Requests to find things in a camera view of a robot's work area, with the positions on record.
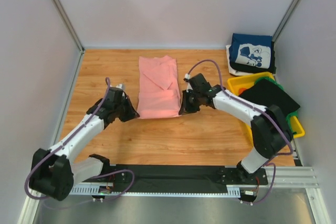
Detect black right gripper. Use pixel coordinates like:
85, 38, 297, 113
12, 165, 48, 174
179, 90, 202, 116

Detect pink t shirt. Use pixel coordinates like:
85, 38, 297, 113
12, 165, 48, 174
137, 56, 181, 119

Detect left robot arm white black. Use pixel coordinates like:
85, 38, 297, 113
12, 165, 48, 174
24, 84, 139, 201

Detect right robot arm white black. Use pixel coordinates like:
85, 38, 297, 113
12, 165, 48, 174
179, 73, 293, 184

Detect black folded shirt in stack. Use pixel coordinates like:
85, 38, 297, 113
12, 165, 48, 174
229, 41, 276, 73

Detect yellow plastic bin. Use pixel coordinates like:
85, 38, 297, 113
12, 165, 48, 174
227, 72, 306, 138

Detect orange cloth in bin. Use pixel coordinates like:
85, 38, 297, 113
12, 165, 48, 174
238, 88, 247, 95

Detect white folded t shirt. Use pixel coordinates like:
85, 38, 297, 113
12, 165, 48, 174
226, 45, 252, 76

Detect black folded t shirt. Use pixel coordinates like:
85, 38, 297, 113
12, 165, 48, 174
239, 78, 300, 118

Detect navy printed folded t shirt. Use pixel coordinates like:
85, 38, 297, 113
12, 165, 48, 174
229, 33, 275, 73

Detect green t shirt in bin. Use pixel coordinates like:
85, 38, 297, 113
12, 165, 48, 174
254, 77, 302, 135

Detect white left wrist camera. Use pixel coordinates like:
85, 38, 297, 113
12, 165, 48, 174
116, 83, 125, 91

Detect grey slotted cable duct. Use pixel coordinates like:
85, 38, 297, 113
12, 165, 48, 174
69, 185, 241, 198

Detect aluminium frame rail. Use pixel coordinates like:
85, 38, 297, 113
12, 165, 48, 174
274, 166, 319, 188

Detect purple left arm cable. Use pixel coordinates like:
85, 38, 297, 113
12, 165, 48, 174
24, 77, 135, 210

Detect aluminium corner post left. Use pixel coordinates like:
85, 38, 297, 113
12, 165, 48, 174
51, 0, 85, 53

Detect aluminium corner post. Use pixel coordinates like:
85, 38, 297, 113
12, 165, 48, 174
51, 0, 85, 53
272, 0, 301, 43

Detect aluminium corner post right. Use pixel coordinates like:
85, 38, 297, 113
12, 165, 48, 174
272, 0, 301, 43

